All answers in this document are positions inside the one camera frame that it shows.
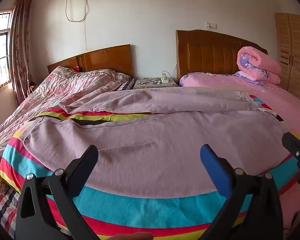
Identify rolled pink floral quilt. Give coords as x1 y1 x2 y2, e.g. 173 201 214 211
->
236 46 282 85

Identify mauve pants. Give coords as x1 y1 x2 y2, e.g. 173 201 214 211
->
20 87 292 195

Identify air conditioner power cable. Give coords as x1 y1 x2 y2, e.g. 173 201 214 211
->
65 0 89 51

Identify light wooden wardrobe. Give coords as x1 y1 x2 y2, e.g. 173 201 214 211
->
275 12 300 103

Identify plain wooden headboard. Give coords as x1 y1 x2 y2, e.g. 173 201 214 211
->
47 44 135 78

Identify pink bed sheet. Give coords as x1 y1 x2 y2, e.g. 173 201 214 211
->
179 72 300 230

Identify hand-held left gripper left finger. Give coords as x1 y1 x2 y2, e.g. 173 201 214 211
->
14 144 99 240

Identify person's left hand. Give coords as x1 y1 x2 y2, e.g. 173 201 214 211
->
107 232 153 240

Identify padded wooden headboard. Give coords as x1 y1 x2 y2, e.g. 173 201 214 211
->
175 29 268 80

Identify plaid bed sheet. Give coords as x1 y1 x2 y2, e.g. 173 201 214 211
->
0 189 20 235

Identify pink patterned curtain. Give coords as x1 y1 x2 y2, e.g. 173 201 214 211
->
9 0 35 105

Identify striped colourful blanket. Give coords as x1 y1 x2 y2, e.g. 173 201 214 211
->
0 94 300 240

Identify white charger cable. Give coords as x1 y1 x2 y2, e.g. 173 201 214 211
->
162 64 179 87

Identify purple white pillow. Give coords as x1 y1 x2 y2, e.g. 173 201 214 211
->
234 70 259 82

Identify nightstand with patterned top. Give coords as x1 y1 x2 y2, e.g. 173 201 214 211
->
134 77 179 90

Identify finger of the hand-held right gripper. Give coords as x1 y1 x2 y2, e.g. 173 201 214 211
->
282 131 300 186

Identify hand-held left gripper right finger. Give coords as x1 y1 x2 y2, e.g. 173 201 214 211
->
200 144 284 240

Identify plaid pillow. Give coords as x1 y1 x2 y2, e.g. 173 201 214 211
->
119 78 135 91

